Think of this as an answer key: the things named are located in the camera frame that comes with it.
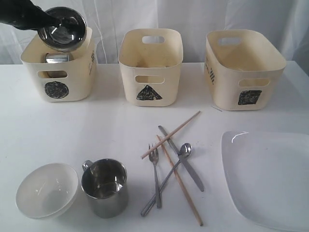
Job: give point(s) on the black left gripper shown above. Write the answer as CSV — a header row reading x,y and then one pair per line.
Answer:
x,y
24,15

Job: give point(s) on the steel bowl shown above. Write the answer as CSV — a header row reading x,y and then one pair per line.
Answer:
x,y
69,35

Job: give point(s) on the small steel cup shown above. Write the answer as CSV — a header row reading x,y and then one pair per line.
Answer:
x,y
52,58

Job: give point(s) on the wooden chopstick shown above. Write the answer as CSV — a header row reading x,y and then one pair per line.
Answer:
x,y
169,135
186,193

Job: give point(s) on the white ceramic bowl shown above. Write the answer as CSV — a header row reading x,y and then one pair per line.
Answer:
x,y
47,192

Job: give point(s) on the large steel mug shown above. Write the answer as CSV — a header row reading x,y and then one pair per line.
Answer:
x,y
104,183

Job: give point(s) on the steel table knife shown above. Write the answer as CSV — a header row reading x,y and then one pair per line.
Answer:
x,y
182,154

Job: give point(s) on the cream bin with circle mark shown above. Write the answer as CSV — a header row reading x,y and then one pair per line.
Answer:
x,y
68,81

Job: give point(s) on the cream bin with triangle mark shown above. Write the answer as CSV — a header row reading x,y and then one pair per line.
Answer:
x,y
150,63

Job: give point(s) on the white backdrop curtain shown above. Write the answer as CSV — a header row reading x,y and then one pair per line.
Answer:
x,y
284,22

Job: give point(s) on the steel long spoon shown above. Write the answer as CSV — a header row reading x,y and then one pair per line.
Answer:
x,y
151,202

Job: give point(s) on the cream bin with square mark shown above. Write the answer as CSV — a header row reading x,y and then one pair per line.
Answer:
x,y
242,68

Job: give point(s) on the white square plate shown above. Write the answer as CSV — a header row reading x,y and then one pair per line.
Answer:
x,y
267,175

